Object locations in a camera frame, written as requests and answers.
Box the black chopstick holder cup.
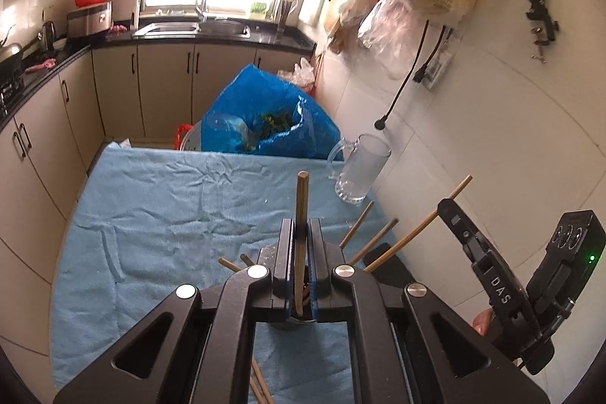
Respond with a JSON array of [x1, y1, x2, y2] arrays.
[[253, 242, 414, 334]]

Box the single wooden chopstick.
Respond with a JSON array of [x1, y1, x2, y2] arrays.
[[292, 170, 312, 320]]

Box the wall power socket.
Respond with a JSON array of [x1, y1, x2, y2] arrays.
[[414, 34, 458, 92]]

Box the gas stove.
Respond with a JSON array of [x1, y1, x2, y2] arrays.
[[0, 73, 25, 117]]

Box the black power cable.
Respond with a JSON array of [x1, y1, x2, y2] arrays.
[[374, 20, 449, 131]]

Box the countertop chopstick holder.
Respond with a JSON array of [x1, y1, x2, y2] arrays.
[[276, 0, 297, 34]]

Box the beige lower kitchen cabinets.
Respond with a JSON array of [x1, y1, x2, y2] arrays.
[[0, 43, 316, 293]]

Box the black wok with lid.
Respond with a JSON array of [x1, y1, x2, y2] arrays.
[[0, 41, 39, 76]]

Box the person's right hand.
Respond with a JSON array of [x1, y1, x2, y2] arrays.
[[472, 307, 496, 337]]

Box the red bucket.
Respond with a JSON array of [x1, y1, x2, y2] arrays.
[[177, 123, 205, 152]]

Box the crumpled clear plastic bag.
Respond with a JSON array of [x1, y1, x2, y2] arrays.
[[276, 57, 316, 91]]

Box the silver rice cooker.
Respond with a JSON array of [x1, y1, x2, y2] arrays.
[[66, 1, 114, 41]]

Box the blue table cloth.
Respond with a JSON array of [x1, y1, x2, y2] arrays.
[[50, 141, 409, 404]]

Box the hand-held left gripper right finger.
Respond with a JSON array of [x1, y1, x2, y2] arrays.
[[307, 218, 553, 404]]

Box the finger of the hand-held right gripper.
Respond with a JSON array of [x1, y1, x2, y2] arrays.
[[437, 198, 541, 339]]

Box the blue plastic bag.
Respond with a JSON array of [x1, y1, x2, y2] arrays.
[[201, 64, 342, 159]]

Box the group of wooden chopsticks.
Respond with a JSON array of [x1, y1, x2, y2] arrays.
[[218, 175, 474, 404]]

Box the steel sink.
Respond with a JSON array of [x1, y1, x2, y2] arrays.
[[133, 20, 252, 40]]

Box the metal kettle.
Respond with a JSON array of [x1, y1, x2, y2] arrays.
[[37, 20, 58, 51]]

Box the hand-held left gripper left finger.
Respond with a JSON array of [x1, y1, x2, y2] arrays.
[[53, 218, 297, 404]]

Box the black kitchen countertop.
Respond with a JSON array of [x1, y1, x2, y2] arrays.
[[0, 22, 317, 131]]

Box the clear glass mug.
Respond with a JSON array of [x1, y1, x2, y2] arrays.
[[327, 133, 393, 205]]

